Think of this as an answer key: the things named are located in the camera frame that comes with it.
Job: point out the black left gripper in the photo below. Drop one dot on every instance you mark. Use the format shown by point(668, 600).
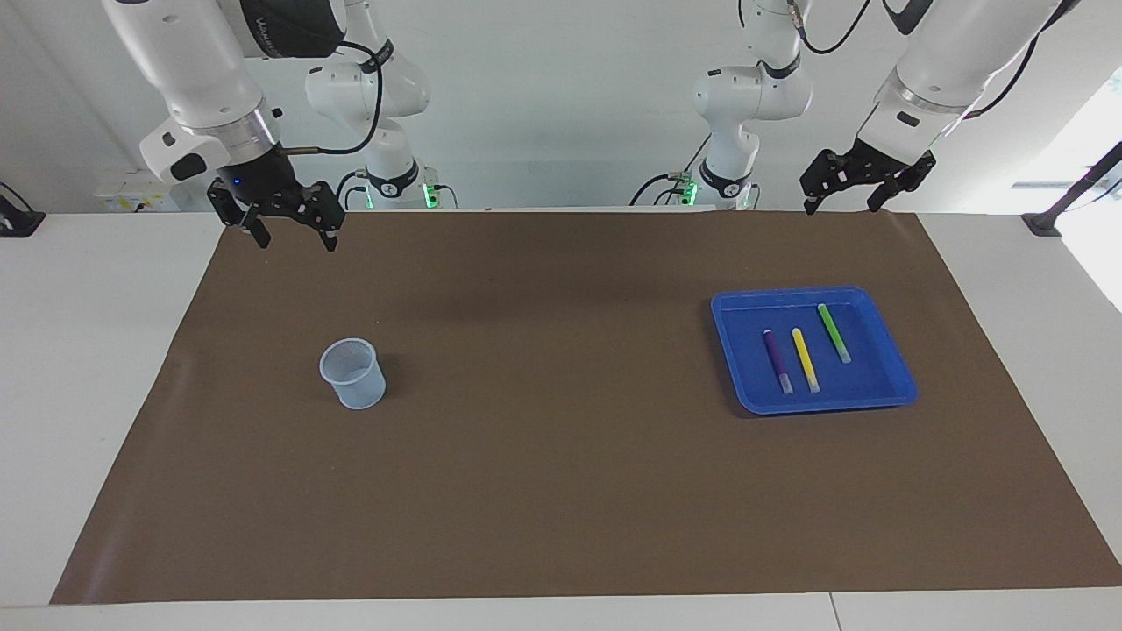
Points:
point(863, 165)

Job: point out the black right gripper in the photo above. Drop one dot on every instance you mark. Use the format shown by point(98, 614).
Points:
point(263, 186)

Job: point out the green highlighter pen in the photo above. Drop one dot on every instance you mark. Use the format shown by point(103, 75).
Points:
point(833, 331)

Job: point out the yellow highlighter pen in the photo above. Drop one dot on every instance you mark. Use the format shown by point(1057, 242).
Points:
point(805, 359)

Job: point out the purple highlighter pen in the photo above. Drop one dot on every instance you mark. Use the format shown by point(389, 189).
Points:
point(777, 359)

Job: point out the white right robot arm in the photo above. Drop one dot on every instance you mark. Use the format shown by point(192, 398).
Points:
point(193, 70)

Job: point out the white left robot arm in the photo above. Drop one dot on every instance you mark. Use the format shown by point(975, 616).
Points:
point(955, 53)

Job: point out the blue plastic tray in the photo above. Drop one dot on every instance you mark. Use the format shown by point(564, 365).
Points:
point(877, 386)

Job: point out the translucent blue plastic cup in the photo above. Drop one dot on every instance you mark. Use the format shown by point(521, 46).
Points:
point(361, 394)

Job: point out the black table clamp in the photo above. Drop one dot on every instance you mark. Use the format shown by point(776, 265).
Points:
point(17, 223)

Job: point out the brown table mat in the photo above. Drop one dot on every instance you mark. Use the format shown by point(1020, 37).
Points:
point(561, 482)

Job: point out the white wall socket box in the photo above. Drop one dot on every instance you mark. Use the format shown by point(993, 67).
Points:
point(118, 197)

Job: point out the black camera stand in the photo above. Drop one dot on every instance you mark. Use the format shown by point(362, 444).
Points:
point(1043, 223)

